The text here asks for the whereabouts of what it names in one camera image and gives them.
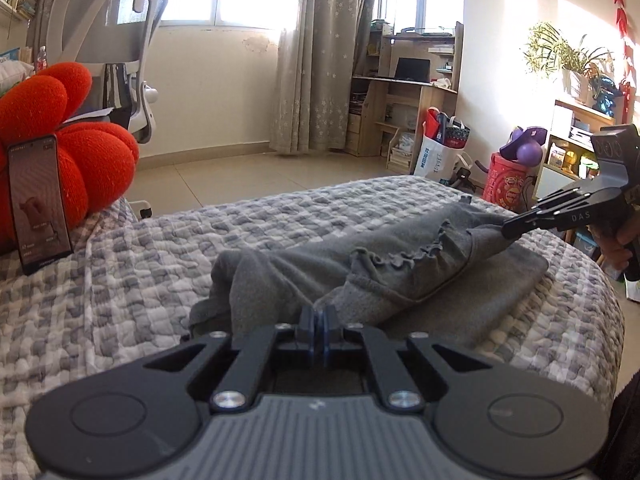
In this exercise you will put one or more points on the person's dark fleece clothing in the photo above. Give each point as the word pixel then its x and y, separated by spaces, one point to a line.
pixel 627 435

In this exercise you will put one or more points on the red bag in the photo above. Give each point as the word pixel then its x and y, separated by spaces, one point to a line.
pixel 432 125

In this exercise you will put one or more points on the red flower cushion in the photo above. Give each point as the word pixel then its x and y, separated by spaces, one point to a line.
pixel 95 165

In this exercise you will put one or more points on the wooden file rack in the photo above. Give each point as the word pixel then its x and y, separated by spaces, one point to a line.
pixel 399 150

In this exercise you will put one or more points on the black smartphone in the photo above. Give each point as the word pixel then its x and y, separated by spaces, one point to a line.
pixel 40 205

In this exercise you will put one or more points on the person's right hand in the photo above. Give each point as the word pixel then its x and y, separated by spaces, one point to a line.
pixel 612 252

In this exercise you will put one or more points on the white shopping bag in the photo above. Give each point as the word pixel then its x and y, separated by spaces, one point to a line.
pixel 435 160

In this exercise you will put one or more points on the dark patterned tote bag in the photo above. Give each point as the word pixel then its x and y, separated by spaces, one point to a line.
pixel 456 135

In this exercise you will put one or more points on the black laptop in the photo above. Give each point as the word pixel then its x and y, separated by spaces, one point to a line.
pixel 412 69

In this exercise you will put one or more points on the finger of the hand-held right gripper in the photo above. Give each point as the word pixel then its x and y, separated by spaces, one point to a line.
pixel 530 222

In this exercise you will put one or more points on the wooden shelf unit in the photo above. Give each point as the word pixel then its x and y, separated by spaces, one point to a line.
pixel 570 130

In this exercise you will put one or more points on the grey star curtain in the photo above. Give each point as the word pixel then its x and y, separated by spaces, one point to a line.
pixel 320 60

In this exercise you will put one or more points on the red basket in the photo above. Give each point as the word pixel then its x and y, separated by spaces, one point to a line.
pixel 505 185

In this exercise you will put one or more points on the wooden computer desk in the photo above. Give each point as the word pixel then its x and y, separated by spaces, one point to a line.
pixel 380 110

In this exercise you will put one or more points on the grey ruffled shirt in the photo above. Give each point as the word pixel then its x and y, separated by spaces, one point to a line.
pixel 400 280

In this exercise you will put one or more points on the purple ball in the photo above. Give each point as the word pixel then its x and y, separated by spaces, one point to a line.
pixel 529 154

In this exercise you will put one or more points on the white office chair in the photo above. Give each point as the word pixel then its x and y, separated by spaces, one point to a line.
pixel 100 25

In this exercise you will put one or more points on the red hanging decoration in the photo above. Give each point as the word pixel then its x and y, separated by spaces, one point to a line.
pixel 622 20

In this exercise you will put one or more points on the potted green plant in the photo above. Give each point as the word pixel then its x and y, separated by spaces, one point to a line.
pixel 560 55

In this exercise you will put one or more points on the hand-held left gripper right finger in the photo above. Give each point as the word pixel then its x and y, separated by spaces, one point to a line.
pixel 332 330

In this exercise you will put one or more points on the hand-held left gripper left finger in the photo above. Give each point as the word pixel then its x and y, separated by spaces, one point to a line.
pixel 306 330

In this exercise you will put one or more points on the grey checkered quilted bed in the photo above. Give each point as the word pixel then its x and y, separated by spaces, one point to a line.
pixel 150 270

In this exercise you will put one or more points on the white paper sheet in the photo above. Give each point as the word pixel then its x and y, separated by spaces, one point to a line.
pixel 90 115

